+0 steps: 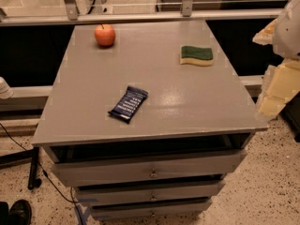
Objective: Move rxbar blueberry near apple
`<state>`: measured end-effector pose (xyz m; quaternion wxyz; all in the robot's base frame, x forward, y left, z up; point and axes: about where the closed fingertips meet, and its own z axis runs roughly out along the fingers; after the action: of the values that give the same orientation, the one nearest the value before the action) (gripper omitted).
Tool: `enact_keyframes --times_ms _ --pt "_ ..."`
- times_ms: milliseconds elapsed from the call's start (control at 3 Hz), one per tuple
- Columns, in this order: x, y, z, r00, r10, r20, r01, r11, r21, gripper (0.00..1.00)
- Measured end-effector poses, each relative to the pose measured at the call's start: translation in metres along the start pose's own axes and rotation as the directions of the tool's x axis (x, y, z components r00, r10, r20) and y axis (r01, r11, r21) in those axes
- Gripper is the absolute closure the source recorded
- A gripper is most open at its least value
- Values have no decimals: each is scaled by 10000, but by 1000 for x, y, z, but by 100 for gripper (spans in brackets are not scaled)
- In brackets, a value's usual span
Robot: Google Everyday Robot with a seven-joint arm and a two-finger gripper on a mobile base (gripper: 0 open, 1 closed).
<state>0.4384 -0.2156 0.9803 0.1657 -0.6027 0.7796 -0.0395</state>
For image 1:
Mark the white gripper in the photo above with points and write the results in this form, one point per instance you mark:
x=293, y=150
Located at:
x=288, y=35

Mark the blue rxbar blueberry wrapper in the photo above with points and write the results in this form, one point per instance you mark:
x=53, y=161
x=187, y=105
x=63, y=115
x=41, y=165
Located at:
x=129, y=104

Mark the red apple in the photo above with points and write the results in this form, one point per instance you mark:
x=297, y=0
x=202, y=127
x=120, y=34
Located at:
x=104, y=35

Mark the green and yellow sponge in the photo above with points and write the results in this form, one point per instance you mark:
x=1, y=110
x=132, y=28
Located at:
x=199, y=56

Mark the grey drawer cabinet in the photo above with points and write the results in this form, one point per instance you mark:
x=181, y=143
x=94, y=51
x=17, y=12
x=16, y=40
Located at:
x=187, y=135

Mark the white cylindrical object at left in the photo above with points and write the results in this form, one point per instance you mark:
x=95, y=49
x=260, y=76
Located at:
x=5, y=90

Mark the black metal stand leg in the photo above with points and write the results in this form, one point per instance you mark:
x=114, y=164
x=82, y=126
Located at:
x=33, y=181

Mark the black shoe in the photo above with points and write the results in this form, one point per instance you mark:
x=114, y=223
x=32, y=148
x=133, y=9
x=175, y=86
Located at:
x=20, y=213

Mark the grey metal railing frame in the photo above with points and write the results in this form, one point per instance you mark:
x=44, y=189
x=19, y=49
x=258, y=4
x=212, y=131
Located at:
x=56, y=12

